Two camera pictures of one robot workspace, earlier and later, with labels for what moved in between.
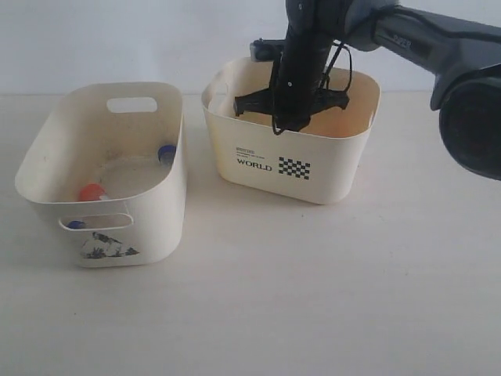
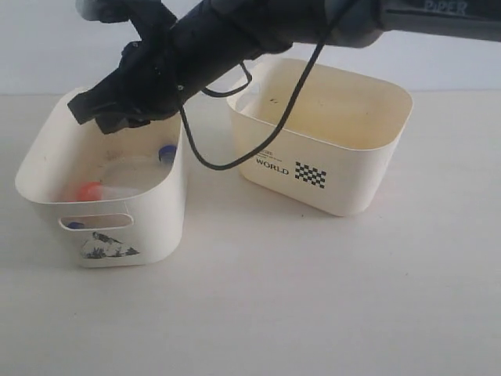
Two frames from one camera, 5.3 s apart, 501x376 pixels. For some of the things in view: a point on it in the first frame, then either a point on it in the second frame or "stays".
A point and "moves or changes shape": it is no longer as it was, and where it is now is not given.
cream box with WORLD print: x=323 y=161 moves or changes shape
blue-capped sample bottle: x=166 y=154 stays
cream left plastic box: x=108 y=167 stays
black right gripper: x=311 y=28 -> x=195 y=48
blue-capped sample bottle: x=76 y=225 stays
